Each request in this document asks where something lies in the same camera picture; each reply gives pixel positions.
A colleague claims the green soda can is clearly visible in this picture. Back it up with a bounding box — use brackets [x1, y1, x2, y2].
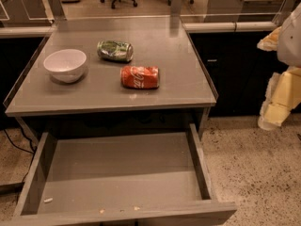
[97, 40, 134, 62]

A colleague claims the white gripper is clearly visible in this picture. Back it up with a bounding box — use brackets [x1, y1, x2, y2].
[257, 4, 301, 131]

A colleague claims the red coke can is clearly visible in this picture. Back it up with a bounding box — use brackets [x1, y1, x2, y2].
[120, 66, 159, 89]

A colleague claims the dark counter cabinet right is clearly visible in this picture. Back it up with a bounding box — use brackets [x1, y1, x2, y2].
[190, 31, 287, 117]

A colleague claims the white ceramic bowl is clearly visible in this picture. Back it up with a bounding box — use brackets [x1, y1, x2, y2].
[43, 49, 87, 83]

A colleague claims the black floor cable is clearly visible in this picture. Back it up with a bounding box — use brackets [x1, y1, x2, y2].
[2, 126, 38, 202]

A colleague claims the grey open top drawer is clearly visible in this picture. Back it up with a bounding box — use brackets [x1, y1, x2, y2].
[1, 126, 237, 226]

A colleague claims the grey cabinet table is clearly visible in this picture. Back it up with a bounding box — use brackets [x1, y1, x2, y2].
[5, 16, 216, 139]

